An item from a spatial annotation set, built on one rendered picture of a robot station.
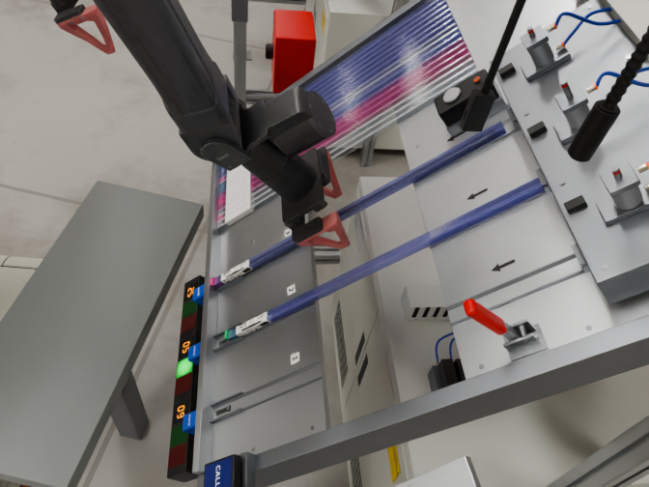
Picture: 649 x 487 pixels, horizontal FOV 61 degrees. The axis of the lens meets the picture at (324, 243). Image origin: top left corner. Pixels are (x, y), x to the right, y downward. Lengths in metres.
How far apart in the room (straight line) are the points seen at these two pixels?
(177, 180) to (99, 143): 0.36
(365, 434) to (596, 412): 0.56
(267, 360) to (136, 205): 0.57
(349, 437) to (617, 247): 0.34
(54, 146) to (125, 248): 1.25
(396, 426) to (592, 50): 0.46
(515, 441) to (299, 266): 0.47
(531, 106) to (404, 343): 0.52
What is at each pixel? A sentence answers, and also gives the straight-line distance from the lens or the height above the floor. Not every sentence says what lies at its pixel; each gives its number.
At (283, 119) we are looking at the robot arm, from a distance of 0.62.
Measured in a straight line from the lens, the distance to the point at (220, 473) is 0.71.
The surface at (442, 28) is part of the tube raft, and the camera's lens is 0.94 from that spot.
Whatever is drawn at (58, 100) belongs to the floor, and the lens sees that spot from 2.59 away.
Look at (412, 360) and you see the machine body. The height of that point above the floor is 0.62.
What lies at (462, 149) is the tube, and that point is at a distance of 0.74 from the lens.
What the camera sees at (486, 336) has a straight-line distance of 0.61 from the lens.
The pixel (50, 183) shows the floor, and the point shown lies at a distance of 2.21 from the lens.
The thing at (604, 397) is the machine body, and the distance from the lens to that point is 1.12.
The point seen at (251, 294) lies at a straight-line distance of 0.86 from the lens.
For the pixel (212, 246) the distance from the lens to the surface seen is 0.96.
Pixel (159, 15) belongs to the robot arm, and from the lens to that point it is 0.50.
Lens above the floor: 1.48
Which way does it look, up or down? 50 degrees down
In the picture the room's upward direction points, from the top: 10 degrees clockwise
